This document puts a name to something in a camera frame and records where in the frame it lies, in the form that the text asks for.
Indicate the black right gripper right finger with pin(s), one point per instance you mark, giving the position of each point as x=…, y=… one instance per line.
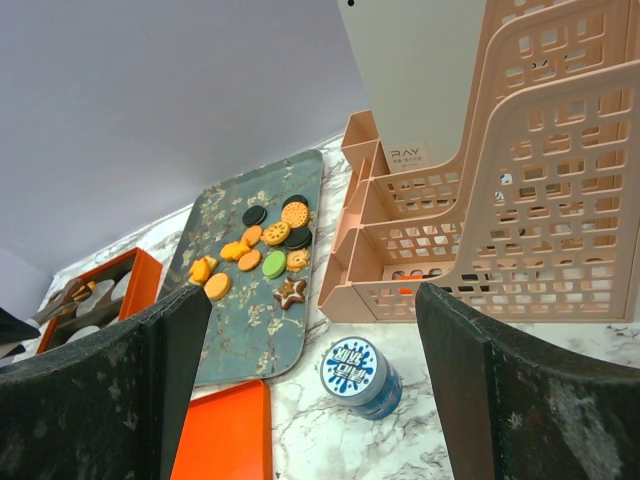
x=513, y=406

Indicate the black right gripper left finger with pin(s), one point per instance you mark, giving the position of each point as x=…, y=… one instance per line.
x=108, y=406

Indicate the orange round dotted cookie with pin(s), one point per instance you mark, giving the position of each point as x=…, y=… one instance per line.
x=217, y=286

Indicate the yellow square cracker cookie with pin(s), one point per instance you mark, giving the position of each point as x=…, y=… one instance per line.
x=202, y=269

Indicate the metal grey-handled tongs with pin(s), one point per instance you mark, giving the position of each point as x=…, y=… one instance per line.
x=62, y=302

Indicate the white paper cup liner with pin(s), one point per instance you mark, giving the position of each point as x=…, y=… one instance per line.
x=102, y=289
x=83, y=332
x=87, y=307
x=120, y=288

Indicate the orange tin lid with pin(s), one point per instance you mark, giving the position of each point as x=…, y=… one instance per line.
x=227, y=435

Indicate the orange cookie tin box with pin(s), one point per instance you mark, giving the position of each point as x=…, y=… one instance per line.
x=141, y=293

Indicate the blue round slime jar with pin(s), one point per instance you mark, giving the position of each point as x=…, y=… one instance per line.
x=356, y=373

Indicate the peach plastic desk organizer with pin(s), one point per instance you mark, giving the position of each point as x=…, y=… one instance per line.
x=536, y=217

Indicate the orange fish cookie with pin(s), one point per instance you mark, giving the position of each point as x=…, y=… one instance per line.
x=234, y=251

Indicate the orange oval cookie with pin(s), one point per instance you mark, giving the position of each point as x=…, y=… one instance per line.
x=249, y=260

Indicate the brown star cookie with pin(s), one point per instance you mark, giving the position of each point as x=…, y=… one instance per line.
x=291, y=292

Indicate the green macaron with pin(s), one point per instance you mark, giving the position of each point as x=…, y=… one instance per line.
x=274, y=264

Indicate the blue floral serving tray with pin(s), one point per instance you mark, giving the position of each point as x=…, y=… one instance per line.
x=249, y=334

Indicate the blue white round jar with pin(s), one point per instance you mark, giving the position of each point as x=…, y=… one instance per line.
x=505, y=179

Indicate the tan swirl cookie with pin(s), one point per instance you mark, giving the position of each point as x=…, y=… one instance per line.
x=298, y=260

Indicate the black sandwich cookie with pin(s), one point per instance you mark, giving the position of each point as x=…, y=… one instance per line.
x=254, y=215
x=296, y=198
x=299, y=238

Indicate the yellow lotus slice cookie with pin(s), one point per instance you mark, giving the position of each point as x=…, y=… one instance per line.
x=276, y=233

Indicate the tan round dotted cookie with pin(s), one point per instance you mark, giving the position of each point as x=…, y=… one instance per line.
x=295, y=214

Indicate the grey notebook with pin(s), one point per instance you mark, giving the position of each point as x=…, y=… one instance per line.
x=416, y=59

